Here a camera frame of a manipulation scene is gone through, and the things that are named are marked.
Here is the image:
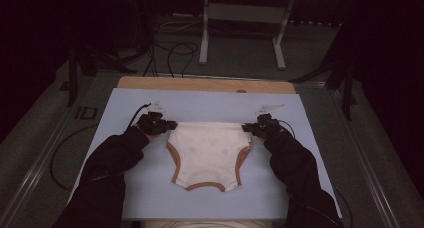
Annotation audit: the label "white metal stand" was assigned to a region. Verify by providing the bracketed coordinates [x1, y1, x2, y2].
[198, 0, 297, 71]

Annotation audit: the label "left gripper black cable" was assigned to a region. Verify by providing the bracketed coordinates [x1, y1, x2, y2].
[49, 102, 152, 192]

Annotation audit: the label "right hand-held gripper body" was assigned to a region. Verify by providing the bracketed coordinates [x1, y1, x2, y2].
[252, 103, 287, 140]

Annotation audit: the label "white baby bodysuit brown trim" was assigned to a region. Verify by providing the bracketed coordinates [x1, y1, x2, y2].
[165, 121, 253, 193]

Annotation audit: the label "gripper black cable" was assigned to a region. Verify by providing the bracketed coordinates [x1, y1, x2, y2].
[49, 102, 152, 192]
[278, 119, 354, 228]

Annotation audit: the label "light blue mat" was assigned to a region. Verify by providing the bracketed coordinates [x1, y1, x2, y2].
[67, 87, 342, 222]

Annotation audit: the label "black floor cables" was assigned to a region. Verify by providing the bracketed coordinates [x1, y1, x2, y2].
[142, 19, 201, 79]

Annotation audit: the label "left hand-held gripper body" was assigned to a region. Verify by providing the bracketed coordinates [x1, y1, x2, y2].
[136, 100, 168, 137]

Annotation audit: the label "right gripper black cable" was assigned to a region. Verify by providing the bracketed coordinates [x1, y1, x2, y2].
[278, 119, 354, 228]

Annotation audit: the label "metal frame rail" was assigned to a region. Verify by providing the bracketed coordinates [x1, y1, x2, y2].
[0, 72, 101, 228]
[324, 82, 403, 228]

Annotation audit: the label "black metal stand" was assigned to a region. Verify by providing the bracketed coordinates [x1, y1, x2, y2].
[59, 42, 138, 108]
[287, 58, 358, 122]

